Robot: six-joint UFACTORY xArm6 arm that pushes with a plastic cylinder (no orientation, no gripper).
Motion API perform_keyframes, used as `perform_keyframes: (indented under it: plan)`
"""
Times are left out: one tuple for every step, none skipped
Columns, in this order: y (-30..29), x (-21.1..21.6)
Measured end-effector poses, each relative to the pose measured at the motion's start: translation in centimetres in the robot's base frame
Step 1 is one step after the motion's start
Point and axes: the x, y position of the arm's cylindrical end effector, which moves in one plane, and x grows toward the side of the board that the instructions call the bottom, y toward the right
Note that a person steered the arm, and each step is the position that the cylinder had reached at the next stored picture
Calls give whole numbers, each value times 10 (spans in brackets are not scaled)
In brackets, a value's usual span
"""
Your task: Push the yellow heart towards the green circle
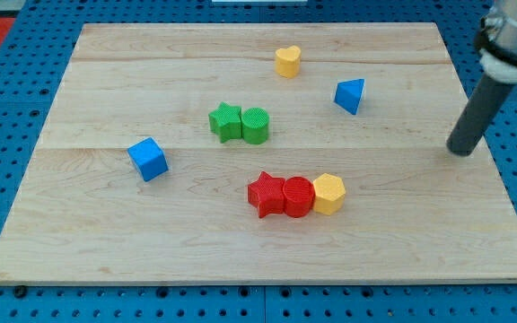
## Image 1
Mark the light wooden board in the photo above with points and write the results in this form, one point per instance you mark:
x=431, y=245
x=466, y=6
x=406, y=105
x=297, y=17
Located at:
x=413, y=212

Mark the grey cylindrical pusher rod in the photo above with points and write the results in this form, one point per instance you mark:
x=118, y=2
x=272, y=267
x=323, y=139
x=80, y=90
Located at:
x=484, y=103

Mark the yellow hexagon block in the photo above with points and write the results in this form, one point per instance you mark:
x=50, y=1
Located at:
x=330, y=194

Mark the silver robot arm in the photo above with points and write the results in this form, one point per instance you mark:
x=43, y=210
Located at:
x=496, y=42

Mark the blue cube block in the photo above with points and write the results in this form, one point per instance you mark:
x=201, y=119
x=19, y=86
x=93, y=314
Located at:
x=148, y=158

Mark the green star block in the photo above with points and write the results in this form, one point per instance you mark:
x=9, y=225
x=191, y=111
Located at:
x=225, y=122

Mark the green circle block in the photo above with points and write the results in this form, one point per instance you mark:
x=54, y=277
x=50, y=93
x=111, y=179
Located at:
x=255, y=123

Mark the blue triangle block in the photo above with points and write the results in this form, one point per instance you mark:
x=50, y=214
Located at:
x=348, y=95

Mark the red circle block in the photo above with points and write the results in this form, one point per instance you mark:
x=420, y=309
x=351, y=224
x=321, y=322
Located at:
x=299, y=195

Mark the red star block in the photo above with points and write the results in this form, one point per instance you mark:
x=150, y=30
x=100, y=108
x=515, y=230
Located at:
x=266, y=194

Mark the yellow heart block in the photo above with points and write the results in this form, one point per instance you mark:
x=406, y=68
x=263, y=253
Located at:
x=287, y=61

